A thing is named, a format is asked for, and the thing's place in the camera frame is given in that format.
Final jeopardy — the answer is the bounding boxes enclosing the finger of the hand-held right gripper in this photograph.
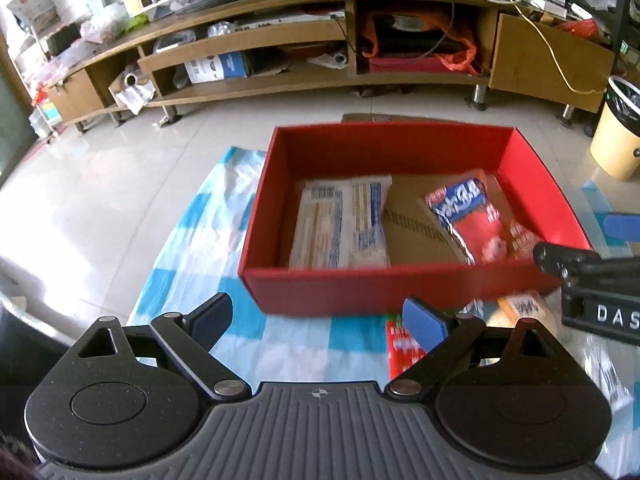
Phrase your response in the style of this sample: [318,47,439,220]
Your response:
[602,212,640,242]
[532,241,640,288]

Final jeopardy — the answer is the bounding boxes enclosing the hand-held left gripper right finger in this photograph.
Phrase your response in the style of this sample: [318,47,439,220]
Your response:
[384,297,563,403]

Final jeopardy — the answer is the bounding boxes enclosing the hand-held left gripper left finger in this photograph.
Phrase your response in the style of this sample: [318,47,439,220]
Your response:
[75,292,251,403]

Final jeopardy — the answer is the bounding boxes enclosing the red and blue snack packet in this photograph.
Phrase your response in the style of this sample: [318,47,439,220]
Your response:
[424,169,541,266]

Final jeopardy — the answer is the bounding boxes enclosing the red cardboard box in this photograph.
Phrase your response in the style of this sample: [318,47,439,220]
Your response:
[237,125,593,318]

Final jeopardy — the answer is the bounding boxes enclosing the blue white checkered tablecloth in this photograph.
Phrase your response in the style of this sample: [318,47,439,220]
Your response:
[125,146,640,411]

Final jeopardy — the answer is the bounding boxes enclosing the steamed bun packet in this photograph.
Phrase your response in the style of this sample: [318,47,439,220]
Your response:
[487,290,558,336]

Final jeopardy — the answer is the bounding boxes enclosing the cream trash bin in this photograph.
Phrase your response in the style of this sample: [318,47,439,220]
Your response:
[590,76,640,181]

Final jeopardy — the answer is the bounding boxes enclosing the white blue-striped snack packet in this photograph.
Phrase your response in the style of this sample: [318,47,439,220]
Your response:
[289,175,393,270]

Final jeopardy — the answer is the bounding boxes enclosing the red plastic bag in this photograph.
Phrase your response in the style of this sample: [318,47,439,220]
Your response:
[557,19,601,39]

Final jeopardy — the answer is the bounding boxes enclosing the orange plastic bag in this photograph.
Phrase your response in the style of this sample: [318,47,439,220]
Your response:
[361,10,483,77]

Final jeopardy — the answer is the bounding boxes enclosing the white power strip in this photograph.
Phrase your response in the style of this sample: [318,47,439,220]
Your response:
[495,0,568,17]

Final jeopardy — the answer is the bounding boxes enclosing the red storage box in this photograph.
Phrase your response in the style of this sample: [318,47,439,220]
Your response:
[369,56,471,77]

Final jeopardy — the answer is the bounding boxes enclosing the blue and white carton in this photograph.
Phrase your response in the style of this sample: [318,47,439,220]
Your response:
[185,54,249,84]

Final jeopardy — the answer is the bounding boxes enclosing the wooden tv stand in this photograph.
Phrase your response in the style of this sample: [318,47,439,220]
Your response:
[47,0,616,133]

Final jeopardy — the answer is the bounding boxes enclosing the white plastic bag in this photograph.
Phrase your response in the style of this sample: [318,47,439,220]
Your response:
[80,2,127,43]

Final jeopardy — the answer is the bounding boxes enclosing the storage rack with boxes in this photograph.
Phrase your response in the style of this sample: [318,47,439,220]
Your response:
[6,0,68,143]

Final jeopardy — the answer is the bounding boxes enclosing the yellow cable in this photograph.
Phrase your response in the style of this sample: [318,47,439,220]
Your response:
[435,0,608,95]

